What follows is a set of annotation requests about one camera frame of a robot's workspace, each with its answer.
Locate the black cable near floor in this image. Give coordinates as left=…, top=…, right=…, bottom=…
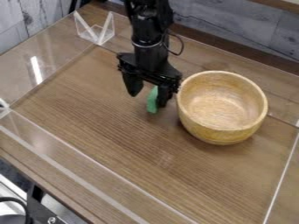
left=0, top=195, right=36, bottom=224

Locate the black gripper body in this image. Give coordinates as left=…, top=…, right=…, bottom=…
left=117, top=44, right=183, bottom=93

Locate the green rectangular stick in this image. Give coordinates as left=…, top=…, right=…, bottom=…
left=146, top=86, right=158, bottom=114

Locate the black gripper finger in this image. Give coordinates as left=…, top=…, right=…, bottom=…
left=122, top=71, right=145, bottom=97
left=157, top=85, right=174, bottom=108

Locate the light wooden bowl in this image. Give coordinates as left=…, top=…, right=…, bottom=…
left=177, top=71, right=269, bottom=145

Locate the black metal table leg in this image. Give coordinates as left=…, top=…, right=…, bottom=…
left=27, top=184, right=67, bottom=224

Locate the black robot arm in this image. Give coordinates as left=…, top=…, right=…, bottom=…
left=117, top=0, right=185, bottom=108

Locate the clear acrylic barrier frame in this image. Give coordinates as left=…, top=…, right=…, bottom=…
left=0, top=16, right=299, bottom=224

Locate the clear acrylic corner bracket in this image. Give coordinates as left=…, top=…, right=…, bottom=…
left=74, top=11, right=115, bottom=46

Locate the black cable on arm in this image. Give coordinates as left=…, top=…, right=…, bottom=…
left=165, top=31, right=185, bottom=57

